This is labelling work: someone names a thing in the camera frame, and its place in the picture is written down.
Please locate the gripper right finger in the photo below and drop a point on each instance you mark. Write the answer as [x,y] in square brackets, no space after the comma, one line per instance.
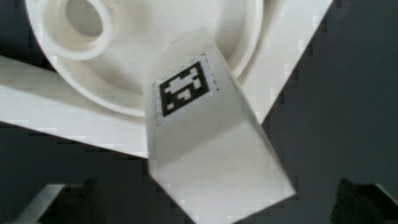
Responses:
[367,203]

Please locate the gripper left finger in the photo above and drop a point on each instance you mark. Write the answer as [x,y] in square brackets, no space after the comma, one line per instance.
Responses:
[66,204]

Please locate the white stool leg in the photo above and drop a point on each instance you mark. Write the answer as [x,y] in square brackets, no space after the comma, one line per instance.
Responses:
[214,163]

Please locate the white round stool seat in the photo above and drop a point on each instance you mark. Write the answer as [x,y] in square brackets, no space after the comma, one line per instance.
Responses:
[102,36]

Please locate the white L-shaped fence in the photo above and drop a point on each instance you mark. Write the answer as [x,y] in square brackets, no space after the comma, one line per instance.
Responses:
[43,105]

